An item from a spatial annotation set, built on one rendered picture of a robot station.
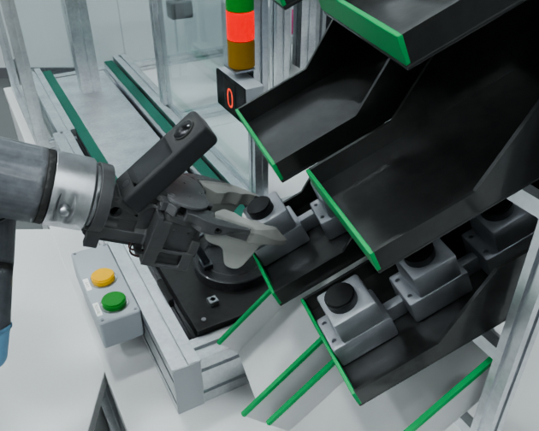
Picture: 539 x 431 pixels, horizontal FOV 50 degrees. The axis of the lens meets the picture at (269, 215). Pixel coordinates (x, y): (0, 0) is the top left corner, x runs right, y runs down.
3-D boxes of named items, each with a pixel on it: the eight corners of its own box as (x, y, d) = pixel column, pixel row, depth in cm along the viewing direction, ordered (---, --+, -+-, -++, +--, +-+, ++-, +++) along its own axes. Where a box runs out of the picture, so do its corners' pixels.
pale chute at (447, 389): (329, 528, 63) (304, 522, 61) (289, 429, 74) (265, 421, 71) (525, 363, 57) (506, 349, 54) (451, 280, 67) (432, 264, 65)
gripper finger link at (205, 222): (245, 229, 64) (171, 202, 62) (251, 216, 63) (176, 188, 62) (245, 250, 60) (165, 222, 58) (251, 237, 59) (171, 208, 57)
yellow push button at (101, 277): (96, 293, 100) (93, 284, 99) (90, 280, 103) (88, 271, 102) (118, 286, 101) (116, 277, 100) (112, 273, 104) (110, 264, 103)
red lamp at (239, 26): (233, 44, 99) (233, 14, 97) (222, 36, 103) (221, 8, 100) (259, 39, 101) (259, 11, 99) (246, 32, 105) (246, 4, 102)
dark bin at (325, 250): (280, 307, 64) (252, 266, 59) (246, 239, 74) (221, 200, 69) (498, 178, 63) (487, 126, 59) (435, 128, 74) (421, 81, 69)
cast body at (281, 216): (264, 268, 68) (239, 229, 64) (253, 246, 72) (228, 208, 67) (325, 232, 68) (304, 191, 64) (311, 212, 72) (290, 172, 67)
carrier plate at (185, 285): (198, 340, 91) (197, 331, 90) (149, 256, 108) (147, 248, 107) (325, 292, 100) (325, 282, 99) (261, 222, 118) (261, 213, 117)
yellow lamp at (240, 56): (234, 72, 102) (233, 44, 100) (223, 63, 106) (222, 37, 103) (259, 67, 104) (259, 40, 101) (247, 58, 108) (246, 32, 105)
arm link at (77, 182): (56, 136, 58) (59, 175, 51) (102, 147, 60) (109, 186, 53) (38, 198, 61) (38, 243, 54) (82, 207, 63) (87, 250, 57)
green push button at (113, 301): (106, 318, 95) (104, 309, 94) (100, 304, 98) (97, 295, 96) (130, 310, 96) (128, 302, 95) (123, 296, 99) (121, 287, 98)
